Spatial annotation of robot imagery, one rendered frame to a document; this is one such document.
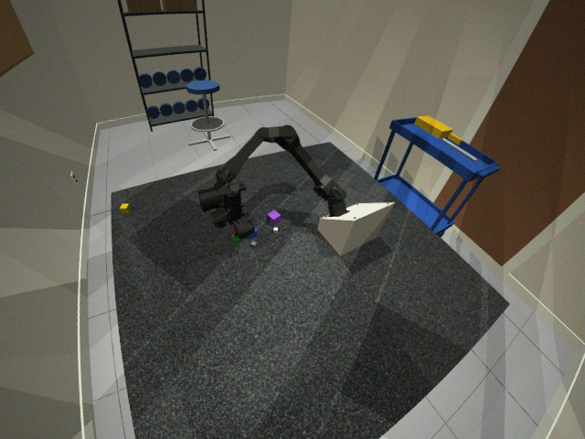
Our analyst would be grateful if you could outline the purple cube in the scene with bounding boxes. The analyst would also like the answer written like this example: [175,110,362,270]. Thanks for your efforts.
[267,210,281,226]

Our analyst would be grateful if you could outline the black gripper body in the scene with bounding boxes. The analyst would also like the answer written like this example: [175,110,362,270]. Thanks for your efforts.
[217,199,255,239]

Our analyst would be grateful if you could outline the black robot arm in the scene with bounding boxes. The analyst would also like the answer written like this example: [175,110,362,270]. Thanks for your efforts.
[197,124,350,228]

